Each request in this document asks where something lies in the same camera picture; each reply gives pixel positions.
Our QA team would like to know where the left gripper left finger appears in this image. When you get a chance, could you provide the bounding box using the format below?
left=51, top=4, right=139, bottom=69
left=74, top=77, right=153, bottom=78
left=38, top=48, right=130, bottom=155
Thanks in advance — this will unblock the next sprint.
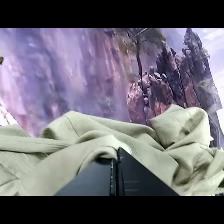
left=54, top=157, right=117, bottom=197

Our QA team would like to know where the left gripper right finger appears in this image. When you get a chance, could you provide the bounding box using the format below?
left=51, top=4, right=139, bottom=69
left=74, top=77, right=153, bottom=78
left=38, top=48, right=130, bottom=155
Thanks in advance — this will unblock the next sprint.
left=115, top=146, right=180, bottom=197

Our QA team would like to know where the pale green shirt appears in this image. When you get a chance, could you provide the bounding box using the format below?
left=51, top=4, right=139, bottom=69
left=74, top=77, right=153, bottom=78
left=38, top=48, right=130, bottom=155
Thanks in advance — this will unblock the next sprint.
left=0, top=103, right=224, bottom=197

